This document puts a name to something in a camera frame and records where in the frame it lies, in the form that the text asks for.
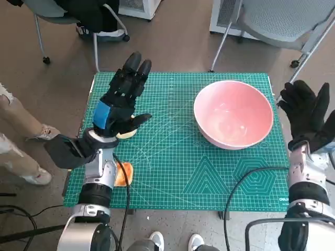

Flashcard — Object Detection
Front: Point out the green cutting mat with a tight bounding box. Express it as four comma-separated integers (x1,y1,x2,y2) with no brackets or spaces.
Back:
62,72,291,212

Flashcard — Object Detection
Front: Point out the pale round bread bun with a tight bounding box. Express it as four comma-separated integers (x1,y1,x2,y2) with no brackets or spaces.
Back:
116,115,138,140

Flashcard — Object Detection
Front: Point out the grey mesh office chair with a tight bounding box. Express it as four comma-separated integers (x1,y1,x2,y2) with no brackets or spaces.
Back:
208,0,335,86

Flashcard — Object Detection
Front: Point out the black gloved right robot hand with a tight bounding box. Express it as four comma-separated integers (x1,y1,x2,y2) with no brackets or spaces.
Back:
276,79,335,154

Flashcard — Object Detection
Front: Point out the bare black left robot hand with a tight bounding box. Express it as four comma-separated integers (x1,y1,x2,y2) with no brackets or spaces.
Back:
93,52,153,138

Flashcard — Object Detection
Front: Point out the person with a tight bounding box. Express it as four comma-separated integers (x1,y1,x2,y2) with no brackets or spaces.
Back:
0,83,61,186
62,0,125,37
149,231,210,251

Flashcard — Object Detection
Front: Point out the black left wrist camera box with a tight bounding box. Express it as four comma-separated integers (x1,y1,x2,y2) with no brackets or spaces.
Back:
44,134,99,169

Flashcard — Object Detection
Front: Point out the pink bowl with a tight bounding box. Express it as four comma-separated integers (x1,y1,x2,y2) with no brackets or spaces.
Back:
193,80,274,150

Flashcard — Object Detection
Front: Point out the black stand leg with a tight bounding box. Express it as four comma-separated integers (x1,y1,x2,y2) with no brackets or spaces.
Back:
0,224,65,243

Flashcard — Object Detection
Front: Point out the white cabinet with vent grille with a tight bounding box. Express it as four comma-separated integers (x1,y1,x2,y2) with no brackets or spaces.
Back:
209,0,260,40
117,0,160,21

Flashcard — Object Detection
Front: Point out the black cable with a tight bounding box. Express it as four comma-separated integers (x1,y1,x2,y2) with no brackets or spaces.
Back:
112,154,131,251
244,218,335,251
224,167,290,251

